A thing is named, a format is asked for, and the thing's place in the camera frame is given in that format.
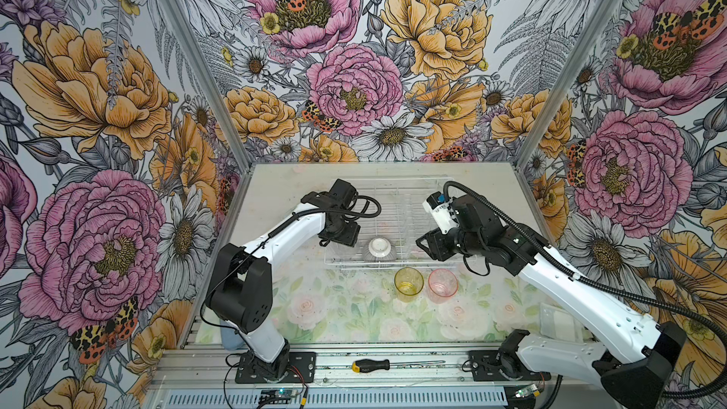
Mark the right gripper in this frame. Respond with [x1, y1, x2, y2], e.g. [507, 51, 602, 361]
[415, 226, 486, 261]

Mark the white wire dish rack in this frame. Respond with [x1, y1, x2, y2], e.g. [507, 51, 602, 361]
[325, 177, 462, 271]

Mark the pink glass cup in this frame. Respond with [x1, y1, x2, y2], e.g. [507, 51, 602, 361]
[427, 269, 459, 304]

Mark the yellow glass cup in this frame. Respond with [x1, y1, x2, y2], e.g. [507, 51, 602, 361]
[394, 267, 424, 303]

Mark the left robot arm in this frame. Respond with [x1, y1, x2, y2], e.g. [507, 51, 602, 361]
[204, 179, 382, 381]

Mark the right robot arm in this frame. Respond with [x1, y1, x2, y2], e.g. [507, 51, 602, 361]
[417, 192, 686, 408]

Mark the white square dish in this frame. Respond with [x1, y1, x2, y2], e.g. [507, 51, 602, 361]
[539, 303, 584, 343]

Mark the clear glass cup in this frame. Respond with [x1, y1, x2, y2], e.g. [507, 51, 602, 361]
[329, 242, 361, 265]

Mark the striped small bowl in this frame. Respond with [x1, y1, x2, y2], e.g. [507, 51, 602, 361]
[363, 237, 397, 263]

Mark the black yellow screwdriver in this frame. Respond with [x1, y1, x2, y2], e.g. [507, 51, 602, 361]
[351, 359, 446, 374]

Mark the blue grey sponge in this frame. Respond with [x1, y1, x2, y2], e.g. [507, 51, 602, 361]
[221, 321, 247, 351]

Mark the white vented panel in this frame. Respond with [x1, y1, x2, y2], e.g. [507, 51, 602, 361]
[159, 386, 507, 408]

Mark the green circuit board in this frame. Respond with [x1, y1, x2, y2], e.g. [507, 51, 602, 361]
[257, 388, 304, 408]

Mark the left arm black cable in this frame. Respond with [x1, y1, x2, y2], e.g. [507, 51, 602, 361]
[198, 194, 382, 331]

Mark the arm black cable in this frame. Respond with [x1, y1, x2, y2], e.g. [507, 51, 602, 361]
[198, 194, 382, 331]
[442, 180, 727, 400]

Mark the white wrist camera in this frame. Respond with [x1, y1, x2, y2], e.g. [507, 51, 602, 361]
[422, 191, 458, 234]

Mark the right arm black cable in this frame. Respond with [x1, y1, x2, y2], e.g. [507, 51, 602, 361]
[442, 180, 727, 400]

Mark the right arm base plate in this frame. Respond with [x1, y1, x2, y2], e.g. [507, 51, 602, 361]
[468, 350, 552, 382]

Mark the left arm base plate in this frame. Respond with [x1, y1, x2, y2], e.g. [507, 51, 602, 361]
[234, 351, 317, 384]

